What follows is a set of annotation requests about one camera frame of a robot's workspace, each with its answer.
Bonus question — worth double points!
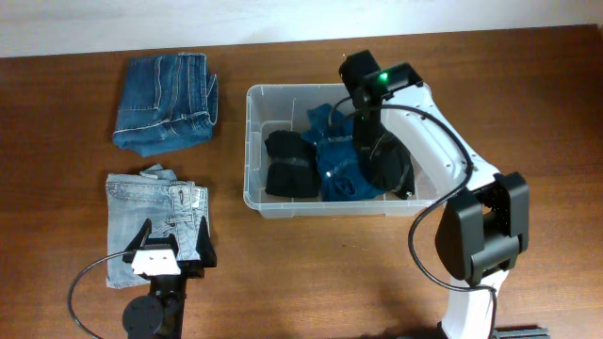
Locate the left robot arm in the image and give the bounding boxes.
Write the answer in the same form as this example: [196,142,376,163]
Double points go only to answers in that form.
[122,218,217,339]

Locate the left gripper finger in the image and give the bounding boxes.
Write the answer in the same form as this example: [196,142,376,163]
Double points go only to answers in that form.
[196,217,218,267]
[125,218,152,257]

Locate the clear plastic storage container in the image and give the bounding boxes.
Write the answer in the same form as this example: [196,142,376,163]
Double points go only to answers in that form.
[243,84,445,218]

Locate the light blue jeans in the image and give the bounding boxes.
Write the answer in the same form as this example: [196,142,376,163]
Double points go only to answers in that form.
[106,164,209,261]

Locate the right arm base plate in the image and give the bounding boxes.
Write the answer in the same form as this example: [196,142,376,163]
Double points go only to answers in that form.
[492,327,550,339]

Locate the large black garment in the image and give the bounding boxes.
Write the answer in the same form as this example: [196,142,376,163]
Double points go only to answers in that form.
[368,132,416,200]

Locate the dark blue folded jeans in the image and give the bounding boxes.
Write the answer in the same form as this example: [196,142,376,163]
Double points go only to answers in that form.
[112,53,219,157]

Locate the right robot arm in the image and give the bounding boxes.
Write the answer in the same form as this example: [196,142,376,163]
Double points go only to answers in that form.
[338,50,536,338]

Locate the small black garment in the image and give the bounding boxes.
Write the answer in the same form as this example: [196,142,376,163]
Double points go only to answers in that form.
[265,130,319,199]

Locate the blue garment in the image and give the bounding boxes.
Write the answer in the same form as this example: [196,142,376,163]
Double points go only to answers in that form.
[301,104,384,202]

